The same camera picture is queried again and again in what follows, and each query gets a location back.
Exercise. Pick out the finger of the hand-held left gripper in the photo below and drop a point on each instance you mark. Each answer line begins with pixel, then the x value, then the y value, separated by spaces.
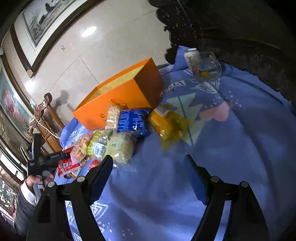
pixel 66 154

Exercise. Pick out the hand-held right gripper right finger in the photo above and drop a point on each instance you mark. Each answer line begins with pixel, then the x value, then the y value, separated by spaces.
pixel 196 183

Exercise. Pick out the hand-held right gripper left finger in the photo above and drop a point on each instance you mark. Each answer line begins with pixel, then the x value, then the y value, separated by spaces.
pixel 101 183

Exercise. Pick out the round cracker packet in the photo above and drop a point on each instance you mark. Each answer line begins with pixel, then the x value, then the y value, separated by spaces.
pixel 81 144

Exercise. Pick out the green label clear packet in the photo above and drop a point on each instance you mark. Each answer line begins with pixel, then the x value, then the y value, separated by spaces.
pixel 99 144

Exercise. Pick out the pale round cake packet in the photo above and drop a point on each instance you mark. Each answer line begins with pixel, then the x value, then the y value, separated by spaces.
pixel 121 147

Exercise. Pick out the tan cracker sleeve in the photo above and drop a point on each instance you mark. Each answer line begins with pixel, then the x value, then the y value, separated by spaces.
pixel 113 115

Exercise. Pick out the orange yellow snack packet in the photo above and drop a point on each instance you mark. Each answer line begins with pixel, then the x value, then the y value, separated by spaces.
pixel 167 124

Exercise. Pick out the small blue snack packet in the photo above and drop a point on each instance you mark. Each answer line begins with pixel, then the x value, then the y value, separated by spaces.
pixel 133 122

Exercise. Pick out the orange cardboard box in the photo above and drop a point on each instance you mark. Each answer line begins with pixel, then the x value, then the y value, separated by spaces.
pixel 129 92

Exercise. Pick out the person's left forearm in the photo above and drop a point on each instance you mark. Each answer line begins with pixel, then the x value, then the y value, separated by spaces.
pixel 23 208

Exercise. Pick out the person's left hand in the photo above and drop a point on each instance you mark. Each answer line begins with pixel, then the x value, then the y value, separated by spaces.
pixel 32 180

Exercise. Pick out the carved wooden chair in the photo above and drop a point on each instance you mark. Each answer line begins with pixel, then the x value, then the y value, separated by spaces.
pixel 47 129

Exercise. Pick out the printed blue blanket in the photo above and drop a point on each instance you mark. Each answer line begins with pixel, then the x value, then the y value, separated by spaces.
pixel 231 150

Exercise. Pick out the framed red flower painting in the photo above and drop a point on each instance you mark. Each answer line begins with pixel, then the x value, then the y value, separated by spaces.
pixel 12 104

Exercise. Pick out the printed glass mug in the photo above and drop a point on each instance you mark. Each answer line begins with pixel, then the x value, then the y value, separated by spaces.
pixel 208 68

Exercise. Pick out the drink can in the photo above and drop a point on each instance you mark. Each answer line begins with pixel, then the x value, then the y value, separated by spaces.
pixel 190 58

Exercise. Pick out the framed ink painting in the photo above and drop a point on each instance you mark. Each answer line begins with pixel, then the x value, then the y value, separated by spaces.
pixel 46 25

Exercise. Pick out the dark carved cabinet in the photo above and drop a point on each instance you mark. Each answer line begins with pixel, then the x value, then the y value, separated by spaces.
pixel 231 30

